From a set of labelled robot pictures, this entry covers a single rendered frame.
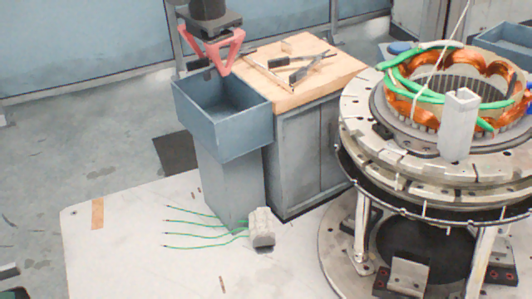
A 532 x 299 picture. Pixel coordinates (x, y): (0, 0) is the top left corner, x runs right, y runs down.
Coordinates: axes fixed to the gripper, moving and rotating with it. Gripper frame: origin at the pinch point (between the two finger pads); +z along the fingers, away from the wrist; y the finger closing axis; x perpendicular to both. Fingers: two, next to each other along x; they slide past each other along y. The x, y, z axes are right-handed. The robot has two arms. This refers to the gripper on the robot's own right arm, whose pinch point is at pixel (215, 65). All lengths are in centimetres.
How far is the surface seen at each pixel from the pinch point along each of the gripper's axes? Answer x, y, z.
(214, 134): -6.3, 7.3, 7.1
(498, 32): 54, 18, 7
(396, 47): 36.0, 8.3, 7.1
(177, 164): 37, -112, 111
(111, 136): 25, -157, 113
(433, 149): 8.6, 37.4, 1.0
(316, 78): 14.5, 8.8, 4.9
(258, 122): 1.6, 8.9, 7.9
